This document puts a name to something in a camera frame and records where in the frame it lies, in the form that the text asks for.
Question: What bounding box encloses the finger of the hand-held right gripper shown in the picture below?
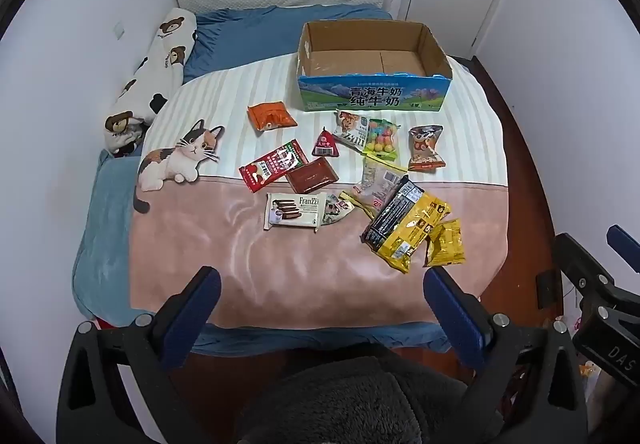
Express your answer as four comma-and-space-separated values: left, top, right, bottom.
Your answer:
554, 233, 621, 305
606, 224, 640, 261

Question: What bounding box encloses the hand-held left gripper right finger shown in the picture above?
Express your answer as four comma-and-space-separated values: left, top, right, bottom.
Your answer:
423, 266, 588, 444

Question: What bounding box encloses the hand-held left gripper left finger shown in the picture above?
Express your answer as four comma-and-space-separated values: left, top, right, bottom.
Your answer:
57, 265, 222, 444

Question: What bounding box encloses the small yellow snack packet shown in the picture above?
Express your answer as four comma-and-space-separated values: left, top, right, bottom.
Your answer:
424, 219, 467, 268

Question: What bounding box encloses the large black yellow snack bag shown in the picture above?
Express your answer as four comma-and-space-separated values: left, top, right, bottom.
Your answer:
361, 176, 452, 273

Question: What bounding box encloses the white wafer packet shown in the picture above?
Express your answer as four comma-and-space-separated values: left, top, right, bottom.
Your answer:
264, 192, 328, 231

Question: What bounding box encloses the clear packet with yellow-green edge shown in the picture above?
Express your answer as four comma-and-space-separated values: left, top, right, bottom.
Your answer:
340, 156, 408, 220

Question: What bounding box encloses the small portrait print packet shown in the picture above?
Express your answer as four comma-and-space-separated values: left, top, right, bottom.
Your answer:
320, 198, 355, 227

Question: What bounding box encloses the long red green snack packet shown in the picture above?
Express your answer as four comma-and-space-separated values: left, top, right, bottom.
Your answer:
239, 139, 309, 194

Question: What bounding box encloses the brown chocolate packet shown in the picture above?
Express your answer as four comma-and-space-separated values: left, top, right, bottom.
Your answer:
285, 157, 339, 193

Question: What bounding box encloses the colourful candy ball bag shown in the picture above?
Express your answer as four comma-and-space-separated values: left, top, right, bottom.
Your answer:
363, 118, 402, 162

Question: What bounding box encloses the white tiger print snack packet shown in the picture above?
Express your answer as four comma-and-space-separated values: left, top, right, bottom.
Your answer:
335, 110, 370, 151

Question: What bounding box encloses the cardboard box with blue print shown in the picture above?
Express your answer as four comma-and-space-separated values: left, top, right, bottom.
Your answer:
298, 20, 454, 113

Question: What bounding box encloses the dark rectangular object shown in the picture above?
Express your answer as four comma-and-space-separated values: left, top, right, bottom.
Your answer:
536, 269, 566, 315

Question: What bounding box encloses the cat print striped pink blanket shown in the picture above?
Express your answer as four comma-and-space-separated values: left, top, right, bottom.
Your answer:
129, 55, 511, 331

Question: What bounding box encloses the light blue blanket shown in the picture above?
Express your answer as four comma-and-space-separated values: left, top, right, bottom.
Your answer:
72, 149, 153, 325

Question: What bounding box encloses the blue bed sheet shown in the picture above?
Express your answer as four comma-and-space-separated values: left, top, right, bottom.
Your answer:
190, 320, 453, 359

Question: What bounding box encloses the grey fleece clothing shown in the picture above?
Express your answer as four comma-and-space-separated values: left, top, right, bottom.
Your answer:
235, 355, 476, 444

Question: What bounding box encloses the brown cartoon print snack packet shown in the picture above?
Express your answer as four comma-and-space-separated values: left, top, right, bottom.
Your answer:
407, 125, 446, 172

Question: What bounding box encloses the orange snack packet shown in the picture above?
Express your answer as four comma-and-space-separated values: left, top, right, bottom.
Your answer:
247, 102, 296, 131

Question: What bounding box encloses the red triangular snack packet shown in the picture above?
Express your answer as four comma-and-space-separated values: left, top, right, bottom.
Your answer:
312, 126, 342, 158

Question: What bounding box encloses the white bear print pillow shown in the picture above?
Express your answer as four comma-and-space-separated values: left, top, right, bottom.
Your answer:
104, 8, 198, 157

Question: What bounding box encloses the blue pillow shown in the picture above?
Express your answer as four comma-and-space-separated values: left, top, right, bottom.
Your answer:
182, 4, 393, 85

